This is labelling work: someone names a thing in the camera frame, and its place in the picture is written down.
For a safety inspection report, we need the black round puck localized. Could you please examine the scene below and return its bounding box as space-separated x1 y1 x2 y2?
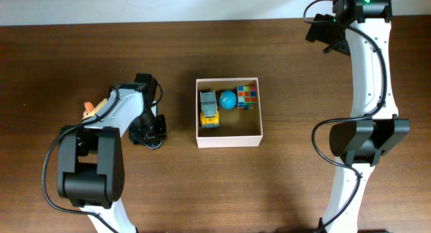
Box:
145 141 163 150

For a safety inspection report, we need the yellow grey toy truck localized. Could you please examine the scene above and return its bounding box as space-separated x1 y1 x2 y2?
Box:
200 91 220 129

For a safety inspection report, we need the blue toy ball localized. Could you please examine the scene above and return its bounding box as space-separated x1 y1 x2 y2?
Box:
219 90 237 110

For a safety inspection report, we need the multicolour puzzle cube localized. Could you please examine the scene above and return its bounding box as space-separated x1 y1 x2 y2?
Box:
236 86 257 110

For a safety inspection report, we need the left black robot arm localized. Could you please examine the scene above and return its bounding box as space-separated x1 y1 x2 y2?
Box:
55 73 168 232

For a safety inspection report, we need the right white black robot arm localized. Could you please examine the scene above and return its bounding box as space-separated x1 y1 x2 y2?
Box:
304 0 410 232

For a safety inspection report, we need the white open cardboard box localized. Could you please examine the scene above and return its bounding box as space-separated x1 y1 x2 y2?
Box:
195 77 263 148

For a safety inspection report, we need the right black cable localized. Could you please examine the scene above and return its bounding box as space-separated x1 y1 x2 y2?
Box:
302 0 389 233

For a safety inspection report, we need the black cable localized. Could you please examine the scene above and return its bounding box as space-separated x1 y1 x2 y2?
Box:
41 81 164 233
302 0 389 233

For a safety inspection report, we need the left black cable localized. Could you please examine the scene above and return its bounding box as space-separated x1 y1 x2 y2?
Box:
41 81 164 233

